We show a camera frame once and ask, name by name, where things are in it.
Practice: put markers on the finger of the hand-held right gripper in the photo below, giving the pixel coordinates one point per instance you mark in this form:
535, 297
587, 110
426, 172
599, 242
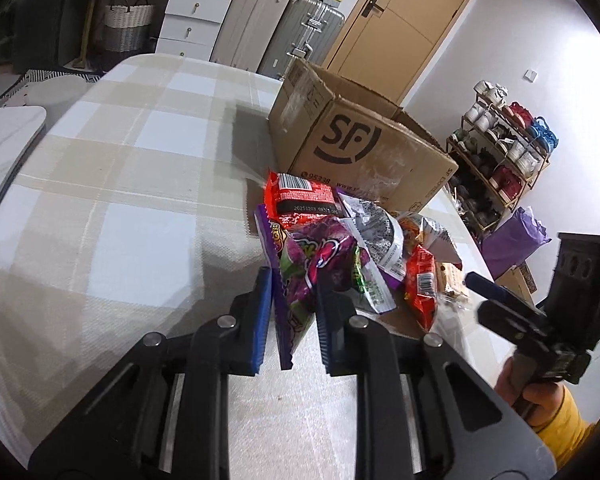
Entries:
505, 319
485, 285

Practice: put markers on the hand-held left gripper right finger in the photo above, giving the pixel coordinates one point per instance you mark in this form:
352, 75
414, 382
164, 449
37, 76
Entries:
327, 332

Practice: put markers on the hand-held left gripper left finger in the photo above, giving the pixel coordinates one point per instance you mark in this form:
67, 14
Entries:
261, 320

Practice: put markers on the yellow cookie packet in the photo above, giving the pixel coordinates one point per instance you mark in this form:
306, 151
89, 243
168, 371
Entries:
452, 282

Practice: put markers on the red stick snack packet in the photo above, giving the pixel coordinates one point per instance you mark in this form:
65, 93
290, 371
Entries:
420, 280

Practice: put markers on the purple candy packet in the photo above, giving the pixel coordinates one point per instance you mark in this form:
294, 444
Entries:
305, 265

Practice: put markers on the silver white snack packet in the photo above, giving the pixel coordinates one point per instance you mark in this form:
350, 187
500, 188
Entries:
377, 232

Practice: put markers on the brown cardboard box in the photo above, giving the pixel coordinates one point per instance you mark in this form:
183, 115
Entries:
360, 145

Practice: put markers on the person's right hand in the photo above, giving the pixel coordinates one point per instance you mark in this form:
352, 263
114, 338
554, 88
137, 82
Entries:
542, 400

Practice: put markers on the small cardboard box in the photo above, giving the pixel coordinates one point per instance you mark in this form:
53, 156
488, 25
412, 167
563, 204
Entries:
520, 282

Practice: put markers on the purple bag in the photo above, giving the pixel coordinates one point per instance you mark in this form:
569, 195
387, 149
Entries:
515, 240

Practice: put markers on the wooden shoe rack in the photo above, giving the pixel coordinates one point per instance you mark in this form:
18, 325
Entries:
485, 205

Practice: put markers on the rows of assorted shoes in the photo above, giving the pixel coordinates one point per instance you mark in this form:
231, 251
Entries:
505, 145

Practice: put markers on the checked tablecloth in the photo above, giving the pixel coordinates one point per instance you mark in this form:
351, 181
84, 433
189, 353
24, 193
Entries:
130, 185

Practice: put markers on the wooden door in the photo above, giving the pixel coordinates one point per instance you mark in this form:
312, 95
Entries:
405, 25

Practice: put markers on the grey suitcase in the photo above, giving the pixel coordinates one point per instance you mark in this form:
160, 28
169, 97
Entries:
302, 35

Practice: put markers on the beige suitcase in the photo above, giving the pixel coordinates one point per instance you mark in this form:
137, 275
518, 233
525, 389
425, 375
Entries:
250, 20

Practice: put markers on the black white patterned rug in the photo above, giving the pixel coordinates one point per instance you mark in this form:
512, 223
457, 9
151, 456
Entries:
55, 80

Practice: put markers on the woven laundry basket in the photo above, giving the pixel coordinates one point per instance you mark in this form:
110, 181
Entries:
125, 25

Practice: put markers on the white drawer desk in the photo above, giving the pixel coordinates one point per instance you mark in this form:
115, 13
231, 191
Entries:
180, 5

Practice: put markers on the white wall switch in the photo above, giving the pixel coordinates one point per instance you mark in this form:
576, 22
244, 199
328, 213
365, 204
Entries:
531, 75

